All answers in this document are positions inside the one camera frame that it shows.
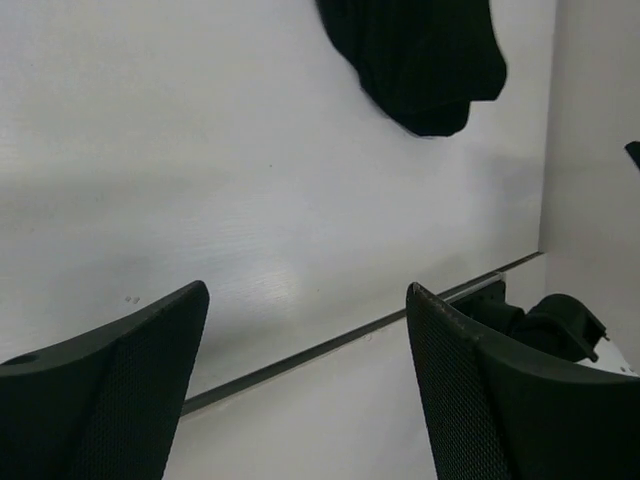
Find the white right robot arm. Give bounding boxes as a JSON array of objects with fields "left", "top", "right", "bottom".
[{"left": 449, "top": 277, "right": 639, "bottom": 377}]

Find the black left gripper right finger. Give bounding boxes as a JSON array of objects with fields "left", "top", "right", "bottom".
[{"left": 406, "top": 283, "right": 639, "bottom": 479}]

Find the black skirt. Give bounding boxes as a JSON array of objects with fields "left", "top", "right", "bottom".
[{"left": 316, "top": 0, "right": 507, "bottom": 137}]

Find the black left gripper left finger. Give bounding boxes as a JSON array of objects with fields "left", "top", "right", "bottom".
[{"left": 1, "top": 281, "right": 209, "bottom": 479}]

